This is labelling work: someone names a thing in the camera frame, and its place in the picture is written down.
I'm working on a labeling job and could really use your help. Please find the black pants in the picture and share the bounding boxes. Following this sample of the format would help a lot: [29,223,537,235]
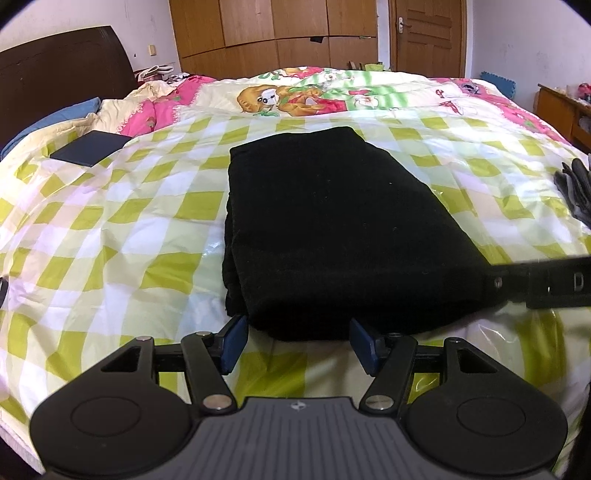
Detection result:
[222,127,506,342]

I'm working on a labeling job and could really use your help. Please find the black gloved hand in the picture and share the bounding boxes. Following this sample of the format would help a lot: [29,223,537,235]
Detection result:
[553,158,591,229]

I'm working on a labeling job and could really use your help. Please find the green checked cartoon bed quilt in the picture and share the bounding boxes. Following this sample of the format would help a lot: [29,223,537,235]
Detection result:
[1,67,590,473]

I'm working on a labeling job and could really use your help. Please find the brown wooden side desk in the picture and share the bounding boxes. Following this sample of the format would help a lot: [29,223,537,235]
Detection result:
[534,84,591,154]

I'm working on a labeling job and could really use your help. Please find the blue foam mat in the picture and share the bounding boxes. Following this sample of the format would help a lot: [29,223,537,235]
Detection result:
[480,71,516,100]

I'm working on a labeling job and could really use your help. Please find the dark navy folded cloth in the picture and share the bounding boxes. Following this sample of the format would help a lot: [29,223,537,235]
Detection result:
[50,131,131,167]

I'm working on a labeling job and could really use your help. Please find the blue pillow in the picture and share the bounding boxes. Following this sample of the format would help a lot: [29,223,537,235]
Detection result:
[1,97,101,159]

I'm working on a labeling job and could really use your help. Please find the brown wooden door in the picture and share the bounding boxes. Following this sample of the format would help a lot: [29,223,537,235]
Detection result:
[389,0,467,78]

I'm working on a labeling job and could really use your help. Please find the clutter on bedside table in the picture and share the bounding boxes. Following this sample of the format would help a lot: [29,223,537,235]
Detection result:
[135,64,189,84]

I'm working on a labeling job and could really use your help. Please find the brown wooden wardrobe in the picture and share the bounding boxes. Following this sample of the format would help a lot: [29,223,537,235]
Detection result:
[169,0,378,79]

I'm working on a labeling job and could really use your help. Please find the dark brown wooden headboard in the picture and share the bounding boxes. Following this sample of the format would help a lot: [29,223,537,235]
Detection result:
[1,26,137,145]

